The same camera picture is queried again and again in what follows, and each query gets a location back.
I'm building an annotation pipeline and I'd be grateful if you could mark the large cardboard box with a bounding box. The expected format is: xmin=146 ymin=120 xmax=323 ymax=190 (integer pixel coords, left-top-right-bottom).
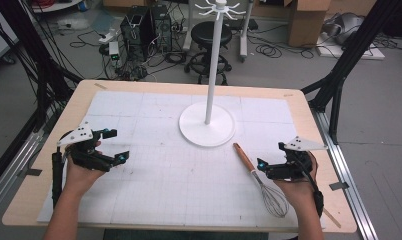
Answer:
xmin=286 ymin=0 xmax=332 ymax=48

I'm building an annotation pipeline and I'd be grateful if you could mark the white hook rack stand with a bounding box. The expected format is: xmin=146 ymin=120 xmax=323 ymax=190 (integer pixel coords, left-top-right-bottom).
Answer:
xmin=178 ymin=0 xmax=247 ymax=148

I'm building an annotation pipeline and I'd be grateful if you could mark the black round stool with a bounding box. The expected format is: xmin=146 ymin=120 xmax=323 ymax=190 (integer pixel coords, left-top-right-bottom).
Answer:
xmin=183 ymin=20 xmax=234 ymax=86

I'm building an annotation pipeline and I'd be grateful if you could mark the white stand leg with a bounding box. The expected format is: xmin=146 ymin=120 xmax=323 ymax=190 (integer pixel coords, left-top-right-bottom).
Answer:
xmin=183 ymin=0 xmax=195 ymax=52
xmin=238 ymin=0 xmax=254 ymax=63

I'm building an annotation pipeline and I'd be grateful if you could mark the person's right hand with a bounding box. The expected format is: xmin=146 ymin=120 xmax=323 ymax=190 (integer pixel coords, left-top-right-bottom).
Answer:
xmin=274 ymin=151 xmax=320 ymax=209

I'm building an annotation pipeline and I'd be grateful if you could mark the white box with green light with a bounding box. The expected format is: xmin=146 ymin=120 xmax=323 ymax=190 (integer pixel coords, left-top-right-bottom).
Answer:
xmin=107 ymin=41 xmax=121 ymax=61

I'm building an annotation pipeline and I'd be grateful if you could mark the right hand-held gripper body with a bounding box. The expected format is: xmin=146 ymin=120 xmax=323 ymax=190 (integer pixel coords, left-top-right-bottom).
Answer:
xmin=265 ymin=135 xmax=329 ymax=183

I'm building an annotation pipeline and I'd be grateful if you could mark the white grid mat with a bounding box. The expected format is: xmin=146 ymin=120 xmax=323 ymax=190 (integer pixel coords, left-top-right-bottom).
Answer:
xmin=37 ymin=90 xmax=324 ymax=228

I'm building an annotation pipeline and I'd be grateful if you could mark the coiled black cable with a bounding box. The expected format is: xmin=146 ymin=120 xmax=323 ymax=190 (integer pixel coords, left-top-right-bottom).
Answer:
xmin=254 ymin=43 xmax=284 ymax=60

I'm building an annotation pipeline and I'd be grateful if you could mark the white power strip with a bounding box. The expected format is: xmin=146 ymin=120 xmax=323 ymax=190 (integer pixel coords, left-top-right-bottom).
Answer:
xmin=98 ymin=27 xmax=122 ymax=44

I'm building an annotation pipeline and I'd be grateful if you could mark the grey vacuum cleaner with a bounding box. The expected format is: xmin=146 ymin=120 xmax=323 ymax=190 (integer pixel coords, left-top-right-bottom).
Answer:
xmin=323 ymin=12 xmax=366 ymax=45

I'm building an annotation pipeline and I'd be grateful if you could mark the person's left hand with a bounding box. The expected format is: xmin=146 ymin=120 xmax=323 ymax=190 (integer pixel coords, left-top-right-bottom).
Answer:
xmin=62 ymin=140 xmax=106 ymax=198

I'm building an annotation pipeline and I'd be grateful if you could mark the black open computer tower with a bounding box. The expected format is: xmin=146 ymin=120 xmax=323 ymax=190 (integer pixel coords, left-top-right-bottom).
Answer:
xmin=119 ymin=5 xmax=154 ymax=63

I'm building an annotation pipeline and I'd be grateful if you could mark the white round table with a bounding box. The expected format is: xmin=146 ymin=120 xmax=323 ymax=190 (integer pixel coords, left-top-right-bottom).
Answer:
xmin=31 ymin=0 xmax=84 ymax=14

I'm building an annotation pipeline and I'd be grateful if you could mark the grey tape strip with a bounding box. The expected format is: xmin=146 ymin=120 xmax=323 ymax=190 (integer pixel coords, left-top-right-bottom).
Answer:
xmin=328 ymin=181 xmax=350 ymax=192

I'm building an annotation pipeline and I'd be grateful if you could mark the black closed computer tower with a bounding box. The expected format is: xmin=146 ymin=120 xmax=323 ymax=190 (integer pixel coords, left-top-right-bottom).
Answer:
xmin=150 ymin=8 xmax=174 ymax=53

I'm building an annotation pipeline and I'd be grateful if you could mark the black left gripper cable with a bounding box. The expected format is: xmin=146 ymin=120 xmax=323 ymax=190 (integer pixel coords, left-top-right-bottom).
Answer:
xmin=51 ymin=146 xmax=64 ymax=210

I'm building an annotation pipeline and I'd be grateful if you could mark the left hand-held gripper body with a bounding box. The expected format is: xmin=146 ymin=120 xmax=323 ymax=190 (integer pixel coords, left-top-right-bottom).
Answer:
xmin=57 ymin=121 xmax=115 ymax=173

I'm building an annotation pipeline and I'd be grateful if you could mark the white flat board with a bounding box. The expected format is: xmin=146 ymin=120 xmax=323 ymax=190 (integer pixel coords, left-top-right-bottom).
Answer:
xmin=314 ymin=32 xmax=387 ymax=61

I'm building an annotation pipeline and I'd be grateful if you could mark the black metal frame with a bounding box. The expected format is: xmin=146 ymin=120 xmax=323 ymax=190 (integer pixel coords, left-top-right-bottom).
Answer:
xmin=301 ymin=0 xmax=402 ymax=145
xmin=0 ymin=0 xmax=84 ymax=132

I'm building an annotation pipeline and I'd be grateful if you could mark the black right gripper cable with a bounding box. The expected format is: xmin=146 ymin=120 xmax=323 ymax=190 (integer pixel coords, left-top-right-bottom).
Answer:
xmin=294 ymin=153 xmax=325 ymax=218

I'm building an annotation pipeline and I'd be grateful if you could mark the wooden handled wire whisk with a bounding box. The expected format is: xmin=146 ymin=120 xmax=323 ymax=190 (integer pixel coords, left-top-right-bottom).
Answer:
xmin=233 ymin=142 xmax=290 ymax=219

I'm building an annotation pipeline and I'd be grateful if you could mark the aluminium rail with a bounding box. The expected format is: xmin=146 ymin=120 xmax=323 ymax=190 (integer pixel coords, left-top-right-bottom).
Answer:
xmin=0 ymin=128 xmax=46 ymax=219
xmin=311 ymin=109 xmax=379 ymax=240

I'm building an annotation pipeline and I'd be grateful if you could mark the thin wooden stick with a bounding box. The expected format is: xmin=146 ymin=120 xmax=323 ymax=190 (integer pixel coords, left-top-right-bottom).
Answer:
xmin=322 ymin=207 xmax=342 ymax=230

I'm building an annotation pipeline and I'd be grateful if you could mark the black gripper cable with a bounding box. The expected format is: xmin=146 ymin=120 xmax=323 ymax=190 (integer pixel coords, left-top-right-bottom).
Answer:
xmin=51 ymin=146 xmax=64 ymax=210
xmin=294 ymin=153 xmax=325 ymax=218

